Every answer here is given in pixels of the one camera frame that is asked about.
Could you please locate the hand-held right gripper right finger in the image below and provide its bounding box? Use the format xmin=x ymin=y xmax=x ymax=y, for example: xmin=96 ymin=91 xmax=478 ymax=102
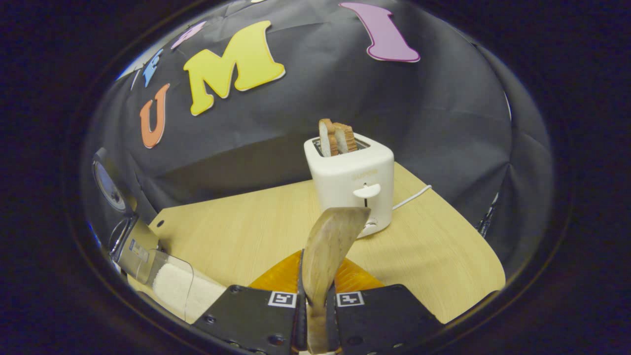
xmin=328 ymin=256 xmax=444 ymax=355

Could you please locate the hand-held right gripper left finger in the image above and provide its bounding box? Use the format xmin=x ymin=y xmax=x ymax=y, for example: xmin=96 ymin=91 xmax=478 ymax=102
xmin=191 ymin=249 xmax=309 ymax=355

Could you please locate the wooden spoon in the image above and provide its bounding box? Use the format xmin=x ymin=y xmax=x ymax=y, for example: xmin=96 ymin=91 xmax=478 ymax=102
xmin=302 ymin=207 xmax=371 ymax=355

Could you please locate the grey silver rice cooker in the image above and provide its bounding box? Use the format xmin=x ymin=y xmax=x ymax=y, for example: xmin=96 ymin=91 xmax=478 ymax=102
xmin=91 ymin=147 xmax=162 ymax=285

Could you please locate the white toaster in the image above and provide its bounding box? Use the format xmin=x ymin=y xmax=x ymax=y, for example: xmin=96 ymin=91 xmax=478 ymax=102
xmin=304 ymin=132 xmax=395 ymax=239

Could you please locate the black backdrop cloth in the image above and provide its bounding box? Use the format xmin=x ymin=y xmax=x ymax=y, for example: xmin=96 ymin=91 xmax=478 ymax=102
xmin=81 ymin=0 xmax=555 ymax=277

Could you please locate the white toaster cable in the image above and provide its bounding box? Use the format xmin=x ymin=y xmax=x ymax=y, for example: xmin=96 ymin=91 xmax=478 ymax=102
xmin=392 ymin=185 xmax=432 ymax=211

